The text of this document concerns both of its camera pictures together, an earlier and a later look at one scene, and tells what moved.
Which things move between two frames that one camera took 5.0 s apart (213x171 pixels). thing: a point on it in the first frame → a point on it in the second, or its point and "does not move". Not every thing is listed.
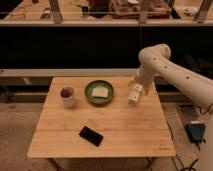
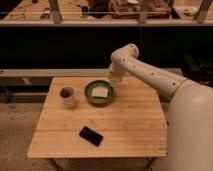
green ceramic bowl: [99, 92] does not move
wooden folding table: [90, 116] does not move
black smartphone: [91, 136] does not move
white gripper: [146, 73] → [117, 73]
